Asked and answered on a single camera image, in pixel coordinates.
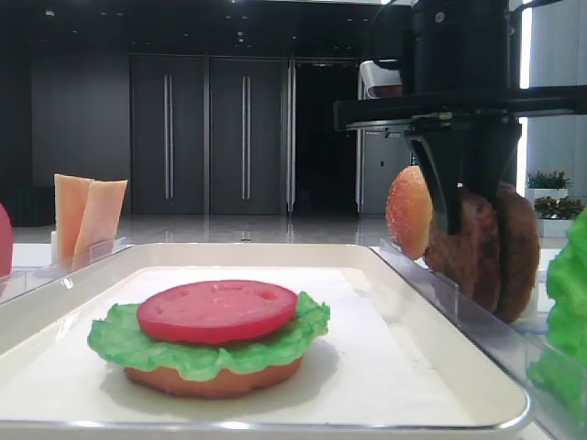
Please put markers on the standing red tomato slice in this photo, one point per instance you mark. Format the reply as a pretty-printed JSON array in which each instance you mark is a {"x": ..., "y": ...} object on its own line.
[{"x": 6, "y": 243}]

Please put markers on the brown meat patty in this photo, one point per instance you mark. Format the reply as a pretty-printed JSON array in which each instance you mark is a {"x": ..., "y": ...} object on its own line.
[
  {"x": 470, "y": 258},
  {"x": 519, "y": 251}
]

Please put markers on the red tomato slice on tray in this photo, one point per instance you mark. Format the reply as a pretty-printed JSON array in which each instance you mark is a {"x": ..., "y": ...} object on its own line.
[{"x": 215, "y": 312}]

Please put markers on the bottom bun half on tray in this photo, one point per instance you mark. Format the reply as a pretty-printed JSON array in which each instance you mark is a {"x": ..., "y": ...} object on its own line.
[{"x": 224, "y": 385}]

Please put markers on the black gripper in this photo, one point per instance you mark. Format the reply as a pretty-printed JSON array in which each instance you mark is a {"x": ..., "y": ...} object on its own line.
[{"x": 490, "y": 146}]

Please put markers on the standing bun half outer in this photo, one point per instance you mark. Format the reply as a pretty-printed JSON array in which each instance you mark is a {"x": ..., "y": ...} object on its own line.
[{"x": 409, "y": 211}]

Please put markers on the orange cheese slice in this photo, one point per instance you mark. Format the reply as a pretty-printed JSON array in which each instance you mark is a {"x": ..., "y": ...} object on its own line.
[
  {"x": 99, "y": 222},
  {"x": 71, "y": 195}
]

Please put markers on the clear acrylic rack left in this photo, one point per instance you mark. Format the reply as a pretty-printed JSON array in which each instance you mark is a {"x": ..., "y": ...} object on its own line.
[{"x": 35, "y": 264}]

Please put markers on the standing green lettuce leaf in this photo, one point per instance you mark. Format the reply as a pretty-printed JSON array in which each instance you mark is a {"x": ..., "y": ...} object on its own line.
[{"x": 561, "y": 321}]

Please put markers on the potted plants on shelf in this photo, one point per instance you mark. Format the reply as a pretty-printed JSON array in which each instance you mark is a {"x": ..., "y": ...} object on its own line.
[{"x": 548, "y": 192}]

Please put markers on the white metal tray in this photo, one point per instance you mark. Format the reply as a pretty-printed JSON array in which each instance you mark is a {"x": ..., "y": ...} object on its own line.
[{"x": 392, "y": 366}]

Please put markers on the clear acrylic rack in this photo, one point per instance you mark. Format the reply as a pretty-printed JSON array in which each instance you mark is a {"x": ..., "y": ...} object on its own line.
[
  {"x": 35, "y": 264},
  {"x": 512, "y": 346}
]

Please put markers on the orange cheese slice outer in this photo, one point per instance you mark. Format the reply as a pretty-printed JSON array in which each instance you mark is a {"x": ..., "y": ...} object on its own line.
[{"x": 71, "y": 195}]

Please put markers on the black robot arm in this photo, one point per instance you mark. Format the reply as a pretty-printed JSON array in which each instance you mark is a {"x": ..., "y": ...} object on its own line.
[{"x": 457, "y": 45}]

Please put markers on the orange cheese slice inner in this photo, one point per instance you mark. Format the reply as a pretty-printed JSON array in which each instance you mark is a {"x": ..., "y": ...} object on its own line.
[{"x": 99, "y": 222}]

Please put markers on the clear acrylic rack right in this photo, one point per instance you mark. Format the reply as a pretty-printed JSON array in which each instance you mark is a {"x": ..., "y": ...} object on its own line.
[{"x": 512, "y": 346}]

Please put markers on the green lettuce leaf on tray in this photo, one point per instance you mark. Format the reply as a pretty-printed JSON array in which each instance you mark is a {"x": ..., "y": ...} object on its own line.
[{"x": 117, "y": 339}]

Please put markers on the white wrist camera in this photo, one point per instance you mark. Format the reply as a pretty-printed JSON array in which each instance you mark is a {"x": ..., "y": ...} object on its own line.
[{"x": 378, "y": 83}]

